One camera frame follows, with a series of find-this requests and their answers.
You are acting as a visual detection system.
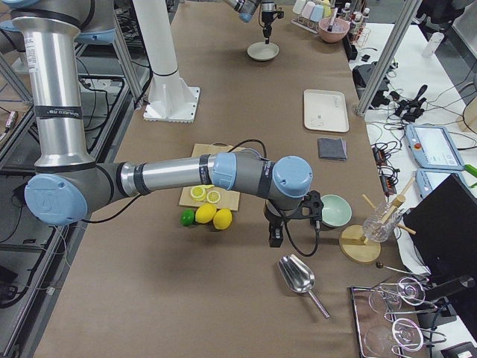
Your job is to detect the black monitor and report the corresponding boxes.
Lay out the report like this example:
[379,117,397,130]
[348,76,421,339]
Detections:
[404,174,476,280]

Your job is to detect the white rabbit tray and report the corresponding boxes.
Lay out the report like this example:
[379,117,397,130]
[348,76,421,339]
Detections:
[303,89,350,133]

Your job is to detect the yellow plastic knife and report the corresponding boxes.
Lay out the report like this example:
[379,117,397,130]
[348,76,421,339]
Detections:
[196,184,214,189]

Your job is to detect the lemon slice lower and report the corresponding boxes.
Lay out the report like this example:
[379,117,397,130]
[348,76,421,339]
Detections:
[206,190,221,204]

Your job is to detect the wooden glass stand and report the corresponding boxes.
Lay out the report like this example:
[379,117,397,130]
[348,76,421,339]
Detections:
[339,177,416,264]

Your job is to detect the mint green bowl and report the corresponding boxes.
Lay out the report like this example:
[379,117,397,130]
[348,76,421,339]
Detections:
[321,194,352,228]

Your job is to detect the blue teach pendant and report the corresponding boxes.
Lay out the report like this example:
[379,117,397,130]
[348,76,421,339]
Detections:
[405,125,464,171]
[415,168,466,199]

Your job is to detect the lemon slice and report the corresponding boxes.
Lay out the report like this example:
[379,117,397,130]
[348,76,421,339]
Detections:
[189,186,206,201]
[206,190,221,204]

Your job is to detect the clear glass cup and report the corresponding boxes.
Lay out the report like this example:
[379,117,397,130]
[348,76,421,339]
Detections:
[363,202,402,242]

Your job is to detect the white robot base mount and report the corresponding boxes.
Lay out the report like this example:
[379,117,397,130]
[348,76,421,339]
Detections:
[133,0,200,123]

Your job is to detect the white bottle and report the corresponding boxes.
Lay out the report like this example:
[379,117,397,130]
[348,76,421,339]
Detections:
[422,32,445,58]

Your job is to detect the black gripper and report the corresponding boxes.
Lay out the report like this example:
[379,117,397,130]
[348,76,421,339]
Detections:
[260,0,284,44]
[264,200,284,248]

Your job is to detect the pink cup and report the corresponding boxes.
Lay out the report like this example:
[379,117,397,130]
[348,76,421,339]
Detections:
[300,1,315,19]

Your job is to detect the yellow lemon near lime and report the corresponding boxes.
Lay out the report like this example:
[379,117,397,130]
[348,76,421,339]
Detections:
[195,203,217,224]

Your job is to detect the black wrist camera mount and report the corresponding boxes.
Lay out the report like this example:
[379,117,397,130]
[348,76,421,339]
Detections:
[294,190,324,229]

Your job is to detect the lemon slice upper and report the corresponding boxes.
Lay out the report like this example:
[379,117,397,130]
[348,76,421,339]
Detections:
[189,186,206,201]

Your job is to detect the green lime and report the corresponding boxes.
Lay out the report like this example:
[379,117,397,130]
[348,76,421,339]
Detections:
[180,208,195,227]

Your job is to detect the bamboo cutting board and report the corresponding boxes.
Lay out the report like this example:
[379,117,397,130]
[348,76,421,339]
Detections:
[179,143,240,212]

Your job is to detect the round beige plate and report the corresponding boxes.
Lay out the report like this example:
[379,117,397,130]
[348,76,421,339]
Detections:
[247,42,279,61]

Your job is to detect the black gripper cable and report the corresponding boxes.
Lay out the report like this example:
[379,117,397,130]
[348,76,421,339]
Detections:
[275,208,321,257]

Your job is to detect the white wire cup rack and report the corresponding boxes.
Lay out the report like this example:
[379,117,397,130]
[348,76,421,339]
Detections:
[291,0,332,34]

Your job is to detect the metal scoop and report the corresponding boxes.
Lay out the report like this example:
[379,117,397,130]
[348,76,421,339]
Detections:
[278,254,330,319]

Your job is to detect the wire glass holder rack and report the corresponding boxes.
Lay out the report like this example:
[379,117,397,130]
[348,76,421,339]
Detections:
[348,274,477,358]

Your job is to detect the yellow lemon outer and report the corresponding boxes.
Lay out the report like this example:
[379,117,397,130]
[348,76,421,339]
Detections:
[213,208,233,230]

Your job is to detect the aluminium frame post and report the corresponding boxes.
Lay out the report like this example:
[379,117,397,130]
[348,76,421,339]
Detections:
[356,0,422,117]

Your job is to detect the grey folded cloth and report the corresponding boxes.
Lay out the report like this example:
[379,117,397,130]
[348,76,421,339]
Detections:
[318,138,347,161]

